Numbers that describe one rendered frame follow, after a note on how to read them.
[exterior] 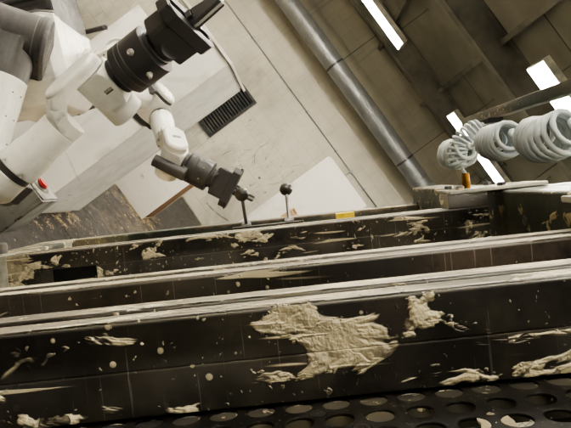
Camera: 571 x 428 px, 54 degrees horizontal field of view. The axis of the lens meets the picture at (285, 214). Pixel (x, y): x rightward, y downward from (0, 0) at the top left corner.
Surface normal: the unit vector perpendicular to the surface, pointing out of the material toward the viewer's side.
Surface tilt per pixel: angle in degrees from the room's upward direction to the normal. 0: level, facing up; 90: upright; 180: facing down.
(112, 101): 105
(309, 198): 90
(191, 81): 90
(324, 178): 90
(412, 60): 90
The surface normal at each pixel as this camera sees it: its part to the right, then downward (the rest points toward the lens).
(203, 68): -0.02, 0.02
